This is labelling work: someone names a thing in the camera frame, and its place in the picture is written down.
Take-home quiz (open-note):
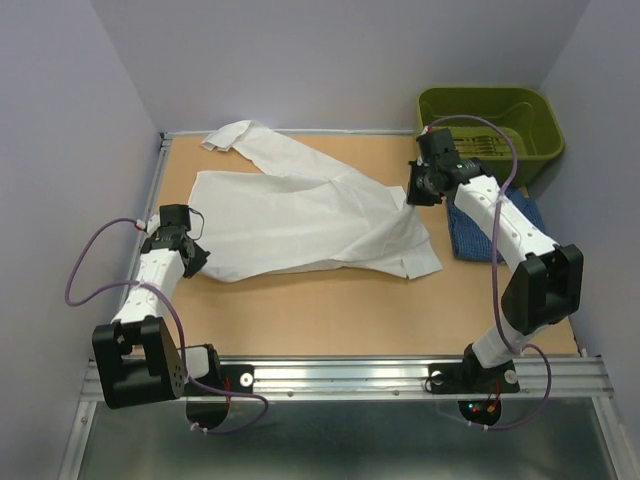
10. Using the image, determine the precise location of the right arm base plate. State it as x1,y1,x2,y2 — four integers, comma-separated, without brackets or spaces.
424,362,520,396

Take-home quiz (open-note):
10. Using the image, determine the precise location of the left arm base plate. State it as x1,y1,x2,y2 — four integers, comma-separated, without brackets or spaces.
195,363,254,393

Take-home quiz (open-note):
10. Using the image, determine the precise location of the aluminium side rail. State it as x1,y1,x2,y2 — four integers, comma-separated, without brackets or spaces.
103,132,174,359

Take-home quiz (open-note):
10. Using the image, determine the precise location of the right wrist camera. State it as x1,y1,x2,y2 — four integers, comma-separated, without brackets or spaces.
416,128,457,163

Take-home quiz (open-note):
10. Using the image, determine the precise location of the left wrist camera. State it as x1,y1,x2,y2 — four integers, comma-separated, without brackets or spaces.
158,204,191,232

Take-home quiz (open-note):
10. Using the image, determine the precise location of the blue checked folded shirt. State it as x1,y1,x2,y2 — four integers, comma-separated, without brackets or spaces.
446,187,546,263

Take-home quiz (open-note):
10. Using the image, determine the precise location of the white long sleeve shirt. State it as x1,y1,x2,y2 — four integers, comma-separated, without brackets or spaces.
189,120,442,283

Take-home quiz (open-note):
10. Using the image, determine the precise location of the aluminium front rail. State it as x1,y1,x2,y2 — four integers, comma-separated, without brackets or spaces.
80,355,614,402

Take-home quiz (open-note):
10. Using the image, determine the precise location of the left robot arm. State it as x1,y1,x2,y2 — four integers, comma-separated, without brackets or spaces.
92,226,223,409

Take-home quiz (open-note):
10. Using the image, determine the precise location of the green plastic tub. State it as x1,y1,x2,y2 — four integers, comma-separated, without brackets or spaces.
417,86,565,188

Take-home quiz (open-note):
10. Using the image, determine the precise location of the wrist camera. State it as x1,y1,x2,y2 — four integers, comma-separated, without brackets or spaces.
416,128,457,163
158,204,191,232

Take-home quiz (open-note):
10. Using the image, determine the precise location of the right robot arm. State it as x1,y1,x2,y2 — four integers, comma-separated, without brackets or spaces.
407,160,584,390

